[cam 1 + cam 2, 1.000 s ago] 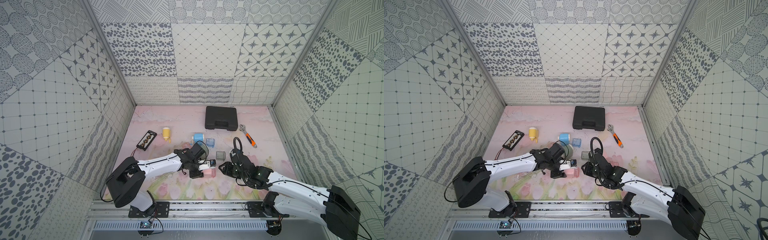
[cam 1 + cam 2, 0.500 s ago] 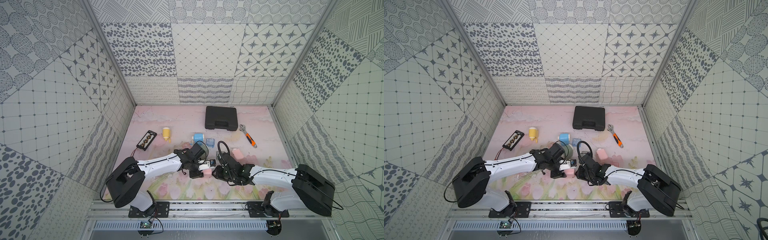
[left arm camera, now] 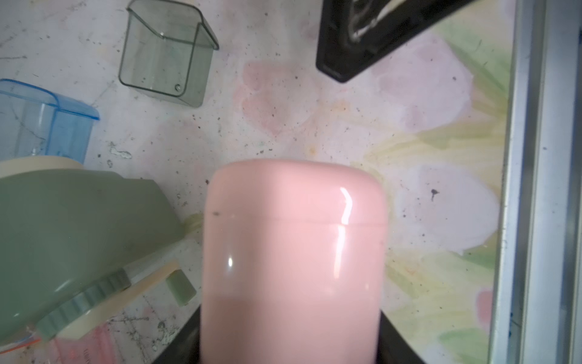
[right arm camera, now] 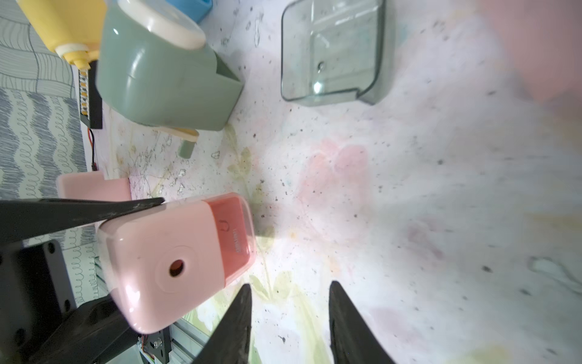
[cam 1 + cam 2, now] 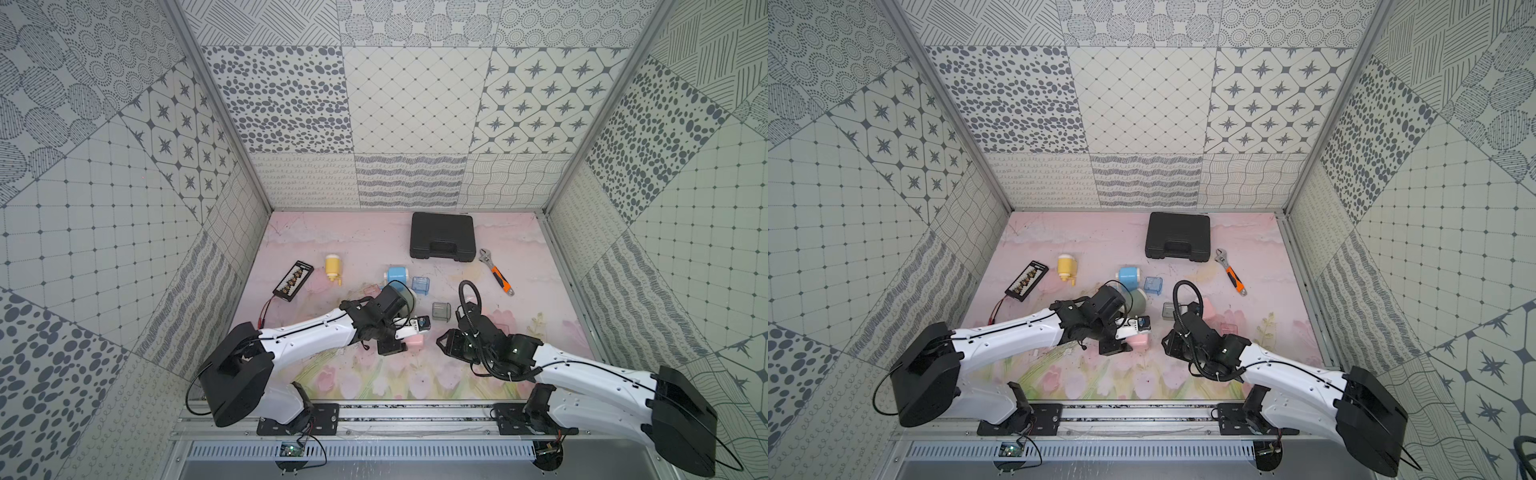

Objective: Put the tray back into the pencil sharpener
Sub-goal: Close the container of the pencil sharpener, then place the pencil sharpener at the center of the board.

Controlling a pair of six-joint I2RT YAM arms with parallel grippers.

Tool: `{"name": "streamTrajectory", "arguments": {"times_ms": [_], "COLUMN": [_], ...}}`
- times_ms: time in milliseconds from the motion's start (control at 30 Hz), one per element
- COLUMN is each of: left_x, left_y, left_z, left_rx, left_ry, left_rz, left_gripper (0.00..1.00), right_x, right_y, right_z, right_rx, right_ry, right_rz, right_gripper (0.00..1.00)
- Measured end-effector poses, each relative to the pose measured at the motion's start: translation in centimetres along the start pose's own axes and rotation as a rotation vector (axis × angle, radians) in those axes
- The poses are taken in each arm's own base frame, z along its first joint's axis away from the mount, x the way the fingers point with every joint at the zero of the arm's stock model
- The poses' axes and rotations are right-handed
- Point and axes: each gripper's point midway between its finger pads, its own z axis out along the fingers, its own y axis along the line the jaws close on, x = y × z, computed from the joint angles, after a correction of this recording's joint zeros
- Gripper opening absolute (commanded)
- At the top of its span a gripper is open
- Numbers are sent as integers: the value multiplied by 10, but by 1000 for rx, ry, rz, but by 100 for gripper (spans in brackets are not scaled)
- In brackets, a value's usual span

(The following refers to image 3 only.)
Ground grey-green transparent tray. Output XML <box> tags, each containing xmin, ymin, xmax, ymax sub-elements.
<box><xmin>118</xmin><ymin>0</ymin><xmax>220</xmax><ymax>108</ymax></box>

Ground pink transparent tray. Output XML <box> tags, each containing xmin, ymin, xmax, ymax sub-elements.
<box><xmin>0</xmin><ymin>332</ymin><xmax>42</xmax><ymax>355</ymax></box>

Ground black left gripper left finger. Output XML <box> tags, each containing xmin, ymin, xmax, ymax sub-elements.
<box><xmin>152</xmin><ymin>306</ymin><xmax>202</xmax><ymax>364</ymax></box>

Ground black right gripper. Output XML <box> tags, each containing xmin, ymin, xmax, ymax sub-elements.
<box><xmin>316</xmin><ymin>0</ymin><xmax>471</xmax><ymax>83</ymax></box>

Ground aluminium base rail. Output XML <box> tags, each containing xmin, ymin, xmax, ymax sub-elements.
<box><xmin>488</xmin><ymin>1</ymin><xmax>581</xmax><ymax>363</ymax></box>

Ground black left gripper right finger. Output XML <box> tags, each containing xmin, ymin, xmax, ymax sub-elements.
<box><xmin>375</xmin><ymin>311</ymin><xmax>424</xmax><ymax>364</ymax></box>

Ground pink pencil sharpener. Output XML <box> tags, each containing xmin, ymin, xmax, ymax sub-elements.
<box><xmin>200</xmin><ymin>159</ymin><xmax>388</xmax><ymax>363</ymax></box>

